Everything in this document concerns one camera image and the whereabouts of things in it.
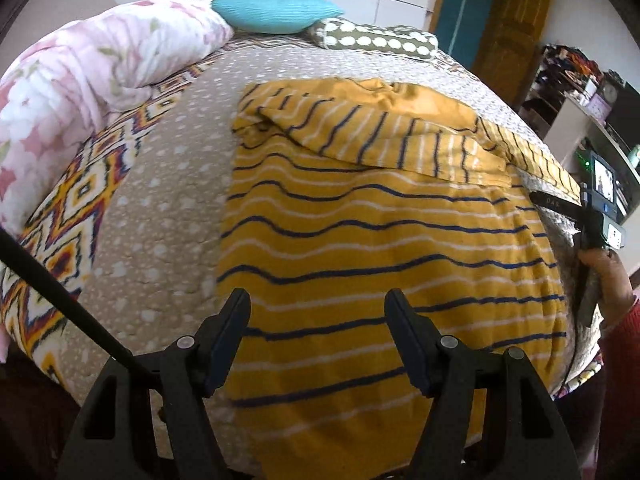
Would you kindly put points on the person's right forearm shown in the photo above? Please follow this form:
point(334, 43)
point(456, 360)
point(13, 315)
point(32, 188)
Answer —
point(622, 390)

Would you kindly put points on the yellow striped garment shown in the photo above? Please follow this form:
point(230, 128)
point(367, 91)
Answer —
point(380, 260)

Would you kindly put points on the beige dotted bedspread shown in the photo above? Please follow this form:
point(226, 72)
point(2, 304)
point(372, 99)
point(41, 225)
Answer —
point(175, 200)

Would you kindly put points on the wooden door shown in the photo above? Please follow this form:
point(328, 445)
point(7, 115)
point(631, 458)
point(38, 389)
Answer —
point(512, 30)

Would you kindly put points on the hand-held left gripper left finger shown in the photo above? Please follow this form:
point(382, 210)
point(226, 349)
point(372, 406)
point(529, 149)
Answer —
point(227, 340)

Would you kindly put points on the white cabinet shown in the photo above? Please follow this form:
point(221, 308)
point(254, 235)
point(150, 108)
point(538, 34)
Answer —
point(575, 130)

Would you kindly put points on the person's right hand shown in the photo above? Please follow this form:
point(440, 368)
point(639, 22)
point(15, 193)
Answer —
point(612, 280)

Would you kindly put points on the teal pillow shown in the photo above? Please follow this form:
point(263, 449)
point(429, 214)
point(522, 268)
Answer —
point(277, 12)

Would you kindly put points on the pink floral quilt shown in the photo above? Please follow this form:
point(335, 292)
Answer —
point(80, 85)

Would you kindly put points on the geometric patterned blanket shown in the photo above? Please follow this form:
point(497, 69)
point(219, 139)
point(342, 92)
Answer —
point(75, 200)

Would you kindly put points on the olive polka dot pillow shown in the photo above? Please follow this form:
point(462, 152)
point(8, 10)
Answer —
point(375, 35)

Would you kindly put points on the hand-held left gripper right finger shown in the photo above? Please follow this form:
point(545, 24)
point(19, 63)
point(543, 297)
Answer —
point(407, 340)

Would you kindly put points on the small round clock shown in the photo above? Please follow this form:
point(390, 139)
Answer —
point(609, 91)

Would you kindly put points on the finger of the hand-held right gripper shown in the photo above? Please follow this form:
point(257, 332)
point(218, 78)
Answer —
point(555, 201)

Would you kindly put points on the cluttered dark shelf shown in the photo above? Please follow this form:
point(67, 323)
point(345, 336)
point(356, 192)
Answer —
point(555, 85)

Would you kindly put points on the teal door panel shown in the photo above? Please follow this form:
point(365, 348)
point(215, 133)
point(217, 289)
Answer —
point(462, 7)

